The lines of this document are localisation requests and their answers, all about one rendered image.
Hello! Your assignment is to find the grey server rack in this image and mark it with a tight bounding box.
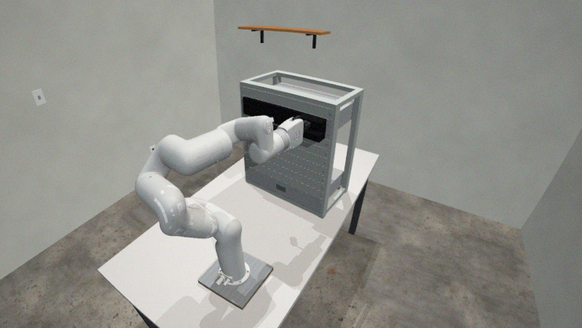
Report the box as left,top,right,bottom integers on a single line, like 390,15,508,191
240,70,364,219

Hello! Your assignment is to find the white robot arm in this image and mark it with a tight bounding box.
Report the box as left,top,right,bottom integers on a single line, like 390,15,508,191
134,116,290,286

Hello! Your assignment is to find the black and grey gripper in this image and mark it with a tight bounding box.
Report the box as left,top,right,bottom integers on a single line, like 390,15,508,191
276,115,311,151

